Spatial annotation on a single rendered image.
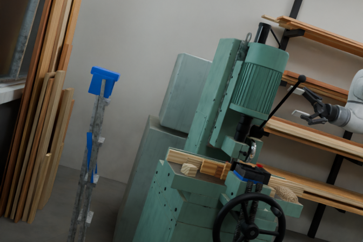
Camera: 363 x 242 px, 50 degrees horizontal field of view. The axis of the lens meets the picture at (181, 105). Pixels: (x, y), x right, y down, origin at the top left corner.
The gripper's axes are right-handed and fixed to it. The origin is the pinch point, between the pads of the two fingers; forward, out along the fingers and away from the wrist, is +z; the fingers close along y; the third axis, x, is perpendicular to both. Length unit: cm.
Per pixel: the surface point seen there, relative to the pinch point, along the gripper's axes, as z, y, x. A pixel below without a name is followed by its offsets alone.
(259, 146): -4.2, -0.3, -35.7
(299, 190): -23.5, -20.7, -34.2
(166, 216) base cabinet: 36, -40, -51
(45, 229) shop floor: 81, -12, -170
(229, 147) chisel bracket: 17.5, -13.6, -26.3
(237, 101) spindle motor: 21.8, -1.2, -9.7
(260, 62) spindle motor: 19.5, 8.9, 6.6
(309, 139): -122, 102, -130
